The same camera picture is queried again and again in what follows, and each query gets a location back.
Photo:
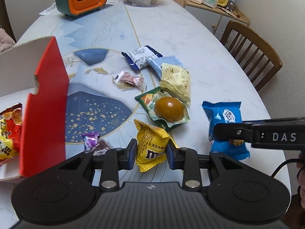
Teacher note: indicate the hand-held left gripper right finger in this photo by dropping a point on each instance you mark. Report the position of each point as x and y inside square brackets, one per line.
[170, 157]

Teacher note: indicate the dark blue white snack packet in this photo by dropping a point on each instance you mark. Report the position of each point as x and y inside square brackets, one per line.
[140, 54]

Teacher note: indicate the wooden side cabinet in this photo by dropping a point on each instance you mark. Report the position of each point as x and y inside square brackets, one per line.
[214, 10]

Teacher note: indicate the red yellow chips bag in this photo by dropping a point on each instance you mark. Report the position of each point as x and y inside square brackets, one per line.
[9, 133]

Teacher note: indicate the green braised egg packet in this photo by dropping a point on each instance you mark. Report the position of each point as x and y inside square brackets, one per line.
[169, 108]

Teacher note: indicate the green orange tissue box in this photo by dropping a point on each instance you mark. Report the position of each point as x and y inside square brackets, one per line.
[71, 2]

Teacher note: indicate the pale yellow snack packet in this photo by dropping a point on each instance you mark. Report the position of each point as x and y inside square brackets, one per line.
[176, 74]
[175, 92]

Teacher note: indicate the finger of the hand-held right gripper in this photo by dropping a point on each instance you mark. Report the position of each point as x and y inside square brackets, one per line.
[228, 132]

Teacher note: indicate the pink padded jacket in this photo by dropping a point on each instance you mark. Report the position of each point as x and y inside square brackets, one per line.
[6, 40]

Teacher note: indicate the light blue snack packet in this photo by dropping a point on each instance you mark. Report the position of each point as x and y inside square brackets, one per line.
[156, 63]

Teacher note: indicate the clear pink candy packet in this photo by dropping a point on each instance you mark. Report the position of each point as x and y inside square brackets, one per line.
[128, 78]

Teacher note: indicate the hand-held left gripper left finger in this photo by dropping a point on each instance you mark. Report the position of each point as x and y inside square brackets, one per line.
[132, 153]

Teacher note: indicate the red cardboard box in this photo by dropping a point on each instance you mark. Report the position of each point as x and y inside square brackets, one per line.
[45, 105]

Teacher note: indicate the dark red candy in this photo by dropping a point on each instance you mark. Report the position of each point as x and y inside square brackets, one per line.
[102, 146]

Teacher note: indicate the wooden chair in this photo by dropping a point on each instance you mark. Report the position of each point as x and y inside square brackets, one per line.
[250, 36]

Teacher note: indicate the person's right hand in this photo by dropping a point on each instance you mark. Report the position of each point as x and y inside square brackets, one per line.
[301, 163]

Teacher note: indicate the yellow chocolate candy packet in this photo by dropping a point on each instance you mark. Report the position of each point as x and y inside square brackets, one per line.
[150, 138]

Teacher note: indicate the purple candy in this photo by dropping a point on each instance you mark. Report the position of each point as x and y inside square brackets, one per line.
[91, 140]

